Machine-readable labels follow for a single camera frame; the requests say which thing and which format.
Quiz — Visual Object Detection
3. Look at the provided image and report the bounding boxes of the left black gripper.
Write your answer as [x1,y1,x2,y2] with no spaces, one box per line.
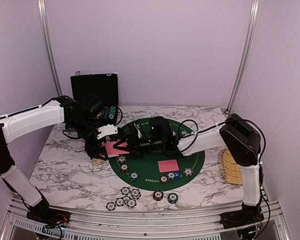
[69,116,109,160]

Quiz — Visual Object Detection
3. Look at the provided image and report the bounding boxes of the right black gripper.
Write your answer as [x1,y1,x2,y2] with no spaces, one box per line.
[113,132,165,159]

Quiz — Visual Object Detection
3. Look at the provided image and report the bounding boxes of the blue chips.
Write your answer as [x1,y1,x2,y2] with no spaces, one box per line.
[116,155,127,164]
[183,168,193,177]

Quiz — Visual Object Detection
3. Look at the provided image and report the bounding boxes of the red playing card deck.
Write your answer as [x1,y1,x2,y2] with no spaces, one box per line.
[102,141,129,158]

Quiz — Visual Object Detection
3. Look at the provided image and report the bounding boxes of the red card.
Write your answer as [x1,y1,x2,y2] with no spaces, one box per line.
[157,159,179,173]

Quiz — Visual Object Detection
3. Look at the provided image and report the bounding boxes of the brown chip stack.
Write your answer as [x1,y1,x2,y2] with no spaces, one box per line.
[152,190,164,201]

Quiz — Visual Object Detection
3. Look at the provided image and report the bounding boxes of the blue small blind button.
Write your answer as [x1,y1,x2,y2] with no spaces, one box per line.
[174,171,181,181]

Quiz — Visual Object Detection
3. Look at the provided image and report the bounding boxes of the teal chip stack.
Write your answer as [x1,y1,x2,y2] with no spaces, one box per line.
[167,192,179,204]

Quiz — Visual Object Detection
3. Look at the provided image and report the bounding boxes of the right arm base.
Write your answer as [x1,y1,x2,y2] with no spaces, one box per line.
[219,210,265,229]

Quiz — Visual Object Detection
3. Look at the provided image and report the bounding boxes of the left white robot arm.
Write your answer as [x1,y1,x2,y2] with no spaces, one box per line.
[0,94,104,223]

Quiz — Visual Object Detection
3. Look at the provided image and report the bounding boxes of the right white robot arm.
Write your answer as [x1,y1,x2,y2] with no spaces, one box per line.
[113,113,266,224]

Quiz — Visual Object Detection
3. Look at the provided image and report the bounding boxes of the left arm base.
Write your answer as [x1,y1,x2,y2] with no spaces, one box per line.
[26,208,71,228]

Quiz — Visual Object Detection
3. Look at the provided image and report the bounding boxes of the gold blue card box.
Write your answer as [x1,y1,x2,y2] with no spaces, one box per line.
[91,159,109,169]

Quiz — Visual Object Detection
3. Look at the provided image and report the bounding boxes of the round green poker mat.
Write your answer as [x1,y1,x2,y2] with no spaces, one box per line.
[107,117,206,191]

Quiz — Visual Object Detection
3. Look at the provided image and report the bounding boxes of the teal chip row in case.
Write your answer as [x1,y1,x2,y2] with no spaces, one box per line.
[108,106,117,120]

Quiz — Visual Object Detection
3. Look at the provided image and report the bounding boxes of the green chip row in case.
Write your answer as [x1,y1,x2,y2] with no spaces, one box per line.
[101,106,110,119]

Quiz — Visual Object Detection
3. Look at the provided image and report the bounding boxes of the scattered blue ten chip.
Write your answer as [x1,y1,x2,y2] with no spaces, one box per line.
[126,199,137,208]
[122,195,131,203]
[106,201,116,211]
[120,187,130,195]
[115,197,125,207]

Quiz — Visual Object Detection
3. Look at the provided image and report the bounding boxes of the black poker chip case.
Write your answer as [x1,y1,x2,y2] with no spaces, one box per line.
[70,73,119,124]

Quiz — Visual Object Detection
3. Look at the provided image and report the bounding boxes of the woven bamboo mat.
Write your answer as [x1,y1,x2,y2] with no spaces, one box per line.
[221,149,243,185]

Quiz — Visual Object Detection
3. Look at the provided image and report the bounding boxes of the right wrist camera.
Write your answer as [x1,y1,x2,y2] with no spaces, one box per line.
[129,123,143,139]

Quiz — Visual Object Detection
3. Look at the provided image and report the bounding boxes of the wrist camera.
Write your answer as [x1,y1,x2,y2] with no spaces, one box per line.
[96,124,118,140]
[129,123,143,139]

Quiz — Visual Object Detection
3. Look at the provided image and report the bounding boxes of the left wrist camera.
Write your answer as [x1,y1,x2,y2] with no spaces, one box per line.
[96,124,118,140]

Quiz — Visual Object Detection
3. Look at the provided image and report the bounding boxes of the front aluminium rail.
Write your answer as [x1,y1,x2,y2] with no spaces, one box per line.
[0,198,292,240]

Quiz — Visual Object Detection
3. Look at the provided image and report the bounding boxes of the left aluminium frame post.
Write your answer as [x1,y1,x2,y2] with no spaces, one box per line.
[37,0,63,96]

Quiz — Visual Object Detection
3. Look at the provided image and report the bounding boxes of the aluminium frame post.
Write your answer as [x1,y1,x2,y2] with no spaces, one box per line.
[225,0,260,114]
[37,0,63,96]

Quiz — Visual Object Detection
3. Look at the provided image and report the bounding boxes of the right aluminium frame post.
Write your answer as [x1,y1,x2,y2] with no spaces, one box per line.
[225,0,260,114]

